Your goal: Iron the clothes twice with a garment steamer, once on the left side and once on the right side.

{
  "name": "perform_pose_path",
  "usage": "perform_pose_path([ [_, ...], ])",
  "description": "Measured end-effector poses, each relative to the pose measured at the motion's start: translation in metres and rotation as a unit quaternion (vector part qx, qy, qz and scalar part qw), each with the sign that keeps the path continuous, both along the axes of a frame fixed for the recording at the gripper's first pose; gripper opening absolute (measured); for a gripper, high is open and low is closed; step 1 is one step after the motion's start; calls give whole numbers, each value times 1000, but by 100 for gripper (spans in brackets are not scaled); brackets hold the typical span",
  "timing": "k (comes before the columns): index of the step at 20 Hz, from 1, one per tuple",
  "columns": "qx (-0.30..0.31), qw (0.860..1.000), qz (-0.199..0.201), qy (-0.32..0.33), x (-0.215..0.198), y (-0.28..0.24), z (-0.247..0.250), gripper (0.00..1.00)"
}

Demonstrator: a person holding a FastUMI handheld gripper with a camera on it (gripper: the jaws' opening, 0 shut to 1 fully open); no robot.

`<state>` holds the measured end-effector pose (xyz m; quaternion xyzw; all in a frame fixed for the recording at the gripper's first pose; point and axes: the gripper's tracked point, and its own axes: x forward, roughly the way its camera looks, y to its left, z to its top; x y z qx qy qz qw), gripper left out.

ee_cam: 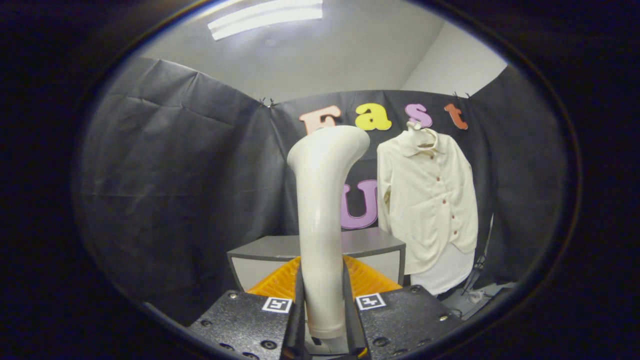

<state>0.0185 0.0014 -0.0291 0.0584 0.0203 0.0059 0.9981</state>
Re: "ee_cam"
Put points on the white garment steamer head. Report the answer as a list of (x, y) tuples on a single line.
[(320, 215)]

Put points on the ceiling light panel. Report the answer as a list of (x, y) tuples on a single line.
[(265, 17)]

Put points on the white plastic hanger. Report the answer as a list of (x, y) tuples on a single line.
[(414, 125)]

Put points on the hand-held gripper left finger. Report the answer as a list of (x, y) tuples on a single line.
[(245, 322)]

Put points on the grey cabinet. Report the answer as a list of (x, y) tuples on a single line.
[(270, 247)]

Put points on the cream button-up shirt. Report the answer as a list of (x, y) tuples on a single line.
[(425, 200)]

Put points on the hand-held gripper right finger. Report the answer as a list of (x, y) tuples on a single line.
[(400, 320)]

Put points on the black backdrop cloth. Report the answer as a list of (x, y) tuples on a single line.
[(175, 175)]

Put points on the white cloth under shirt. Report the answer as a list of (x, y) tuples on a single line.
[(445, 275)]

